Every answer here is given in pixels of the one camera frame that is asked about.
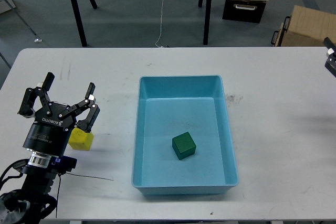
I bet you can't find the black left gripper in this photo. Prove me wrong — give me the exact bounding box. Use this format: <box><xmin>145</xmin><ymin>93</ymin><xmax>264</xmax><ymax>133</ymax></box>
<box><xmin>18</xmin><ymin>72</ymin><xmax>100</xmax><ymax>157</ymax></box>

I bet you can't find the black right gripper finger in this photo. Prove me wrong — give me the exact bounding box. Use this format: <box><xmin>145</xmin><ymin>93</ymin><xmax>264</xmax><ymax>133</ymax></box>
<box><xmin>323</xmin><ymin>37</ymin><xmax>336</xmax><ymax>77</ymax></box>

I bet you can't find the yellow wooden block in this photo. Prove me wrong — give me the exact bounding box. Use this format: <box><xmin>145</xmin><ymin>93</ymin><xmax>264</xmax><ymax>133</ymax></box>
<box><xmin>68</xmin><ymin>127</ymin><xmax>94</xmax><ymax>151</ymax></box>

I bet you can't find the green wooden block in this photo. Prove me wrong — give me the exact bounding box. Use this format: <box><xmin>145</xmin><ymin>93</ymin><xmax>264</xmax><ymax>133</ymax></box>
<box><xmin>172</xmin><ymin>132</ymin><xmax>196</xmax><ymax>160</ymax></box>

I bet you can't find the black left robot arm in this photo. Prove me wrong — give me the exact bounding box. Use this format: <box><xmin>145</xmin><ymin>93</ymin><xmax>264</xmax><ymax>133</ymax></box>
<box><xmin>1</xmin><ymin>72</ymin><xmax>100</xmax><ymax>223</ymax></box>

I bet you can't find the cardboard box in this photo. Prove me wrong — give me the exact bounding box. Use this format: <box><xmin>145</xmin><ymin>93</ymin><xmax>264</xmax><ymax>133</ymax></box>
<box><xmin>280</xmin><ymin>5</ymin><xmax>335</xmax><ymax>47</ymax></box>

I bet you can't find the grey chair leg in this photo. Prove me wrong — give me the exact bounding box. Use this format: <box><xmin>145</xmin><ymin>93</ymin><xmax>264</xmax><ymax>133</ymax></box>
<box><xmin>3</xmin><ymin>0</ymin><xmax>37</xmax><ymax>37</ymax></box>

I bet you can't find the blue plastic bin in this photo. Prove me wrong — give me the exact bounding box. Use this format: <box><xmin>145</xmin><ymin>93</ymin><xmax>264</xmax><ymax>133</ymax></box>
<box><xmin>132</xmin><ymin>76</ymin><xmax>239</xmax><ymax>195</ymax></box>

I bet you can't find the wooden cabinet at left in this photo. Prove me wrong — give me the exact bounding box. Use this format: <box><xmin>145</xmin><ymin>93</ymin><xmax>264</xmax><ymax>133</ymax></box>
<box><xmin>0</xmin><ymin>0</ymin><xmax>16</xmax><ymax>14</ymax></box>

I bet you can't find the thin black wire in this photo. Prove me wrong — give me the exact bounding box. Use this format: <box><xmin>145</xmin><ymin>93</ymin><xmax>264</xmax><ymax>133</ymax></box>
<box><xmin>62</xmin><ymin>173</ymin><xmax>114</xmax><ymax>182</ymax></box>

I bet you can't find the black crate with handle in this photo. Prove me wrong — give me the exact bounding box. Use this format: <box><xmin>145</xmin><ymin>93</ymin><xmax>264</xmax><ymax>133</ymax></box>
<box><xmin>222</xmin><ymin>0</ymin><xmax>267</xmax><ymax>24</ymax></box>

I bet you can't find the white hanging cable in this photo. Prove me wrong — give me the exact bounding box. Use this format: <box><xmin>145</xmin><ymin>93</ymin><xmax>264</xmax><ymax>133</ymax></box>
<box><xmin>155</xmin><ymin>0</ymin><xmax>169</xmax><ymax>48</ymax></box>

